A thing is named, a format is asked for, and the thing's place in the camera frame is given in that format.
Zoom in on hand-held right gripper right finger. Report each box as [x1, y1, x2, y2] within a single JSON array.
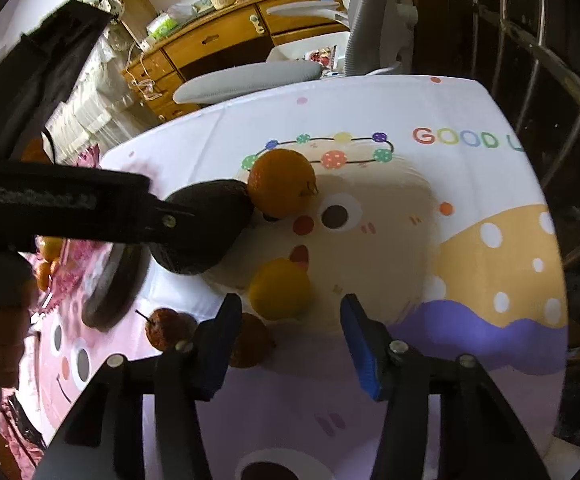
[[340, 294, 546, 480]]

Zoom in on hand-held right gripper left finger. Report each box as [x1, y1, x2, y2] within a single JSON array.
[[34, 292, 243, 480]]

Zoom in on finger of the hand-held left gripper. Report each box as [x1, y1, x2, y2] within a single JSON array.
[[147, 196, 199, 243]]

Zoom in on dark green avocado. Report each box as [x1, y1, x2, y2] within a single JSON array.
[[149, 179, 255, 276]]

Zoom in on pink plastic fruit bowl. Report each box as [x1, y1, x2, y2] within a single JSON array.
[[44, 142, 103, 311]]

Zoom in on small yellow-orange citrus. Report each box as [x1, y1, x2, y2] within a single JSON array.
[[248, 258, 312, 321]]

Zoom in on brown wrinkled fruit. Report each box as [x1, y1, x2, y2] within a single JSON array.
[[229, 312, 277, 370]]

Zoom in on dark red stemmed fruit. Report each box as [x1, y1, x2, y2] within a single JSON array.
[[136, 307, 198, 352]]

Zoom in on dark overripe banana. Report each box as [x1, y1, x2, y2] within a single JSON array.
[[80, 244, 148, 332]]

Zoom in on white lace cover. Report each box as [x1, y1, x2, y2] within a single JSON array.
[[44, 25, 143, 161]]

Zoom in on large orange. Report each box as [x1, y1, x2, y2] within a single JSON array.
[[247, 148, 318, 220]]

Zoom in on cartoon printed tablecloth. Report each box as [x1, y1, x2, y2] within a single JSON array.
[[34, 74, 570, 480]]

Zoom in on grey office chair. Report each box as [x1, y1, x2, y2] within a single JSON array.
[[173, 0, 418, 106]]

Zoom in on wooden desk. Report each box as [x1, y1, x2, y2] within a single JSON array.
[[121, 0, 351, 122]]

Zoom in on green tissue pack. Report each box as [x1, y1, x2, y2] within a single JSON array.
[[146, 14, 178, 40]]

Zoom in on metal window grille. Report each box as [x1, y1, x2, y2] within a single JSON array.
[[410, 0, 580, 271]]

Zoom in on white cable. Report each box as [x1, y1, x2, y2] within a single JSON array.
[[122, 45, 163, 103]]

